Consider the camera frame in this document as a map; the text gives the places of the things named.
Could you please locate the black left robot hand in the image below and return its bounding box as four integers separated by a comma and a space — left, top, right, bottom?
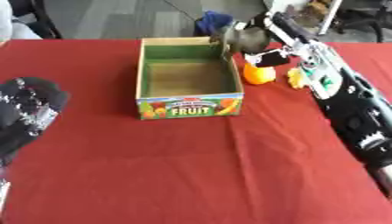
0, 76, 71, 165

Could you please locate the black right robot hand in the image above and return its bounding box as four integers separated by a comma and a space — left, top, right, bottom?
243, 11, 318, 68

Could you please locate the grey-brown round toy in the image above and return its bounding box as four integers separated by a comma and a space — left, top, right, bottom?
208, 24, 273, 55

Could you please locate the cardboard box with green inside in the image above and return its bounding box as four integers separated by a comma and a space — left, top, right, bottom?
135, 37, 245, 121

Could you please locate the white pole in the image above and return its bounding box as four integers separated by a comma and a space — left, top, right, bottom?
315, 0, 345, 36

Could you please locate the yellow toy fruit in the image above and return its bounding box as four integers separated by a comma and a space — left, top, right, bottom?
284, 66, 308, 90

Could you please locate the orange toy fruit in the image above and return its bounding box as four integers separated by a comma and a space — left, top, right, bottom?
241, 62, 277, 86

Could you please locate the black chair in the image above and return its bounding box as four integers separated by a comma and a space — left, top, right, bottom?
331, 0, 392, 44

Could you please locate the person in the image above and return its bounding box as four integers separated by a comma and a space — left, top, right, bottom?
0, 0, 45, 42

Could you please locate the blue bag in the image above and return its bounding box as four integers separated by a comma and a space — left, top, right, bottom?
192, 10, 235, 38

